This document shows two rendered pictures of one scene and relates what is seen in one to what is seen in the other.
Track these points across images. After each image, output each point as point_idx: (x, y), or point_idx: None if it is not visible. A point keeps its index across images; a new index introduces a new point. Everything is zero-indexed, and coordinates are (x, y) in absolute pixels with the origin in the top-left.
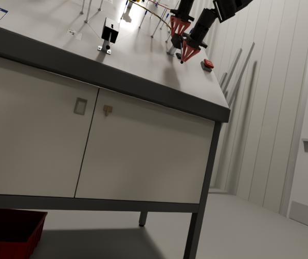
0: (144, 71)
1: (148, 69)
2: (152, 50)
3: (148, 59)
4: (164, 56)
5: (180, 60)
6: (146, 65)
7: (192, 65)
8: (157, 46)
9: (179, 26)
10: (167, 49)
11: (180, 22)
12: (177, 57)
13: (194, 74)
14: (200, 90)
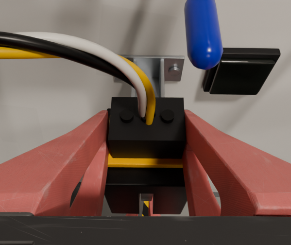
0: None
1: (0, 158)
2: (3, 78)
3: None
4: (84, 100)
5: (210, 96)
6: None
7: None
8: (38, 31)
9: (211, 166)
10: (144, 28)
11: (235, 207)
12: (203, 77)
13: (249, 144)
14: (209, 179)
